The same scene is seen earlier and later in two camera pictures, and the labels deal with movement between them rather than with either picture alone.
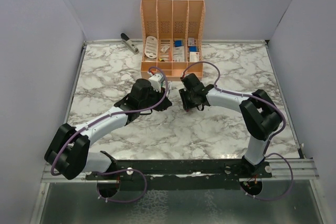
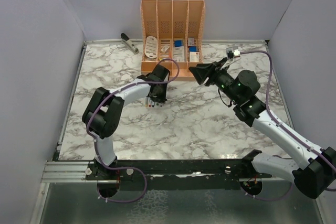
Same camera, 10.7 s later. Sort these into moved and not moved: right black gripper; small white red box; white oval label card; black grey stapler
Moved: right black gripper
Not moved: small white red box; white oval label card; black grey stapler
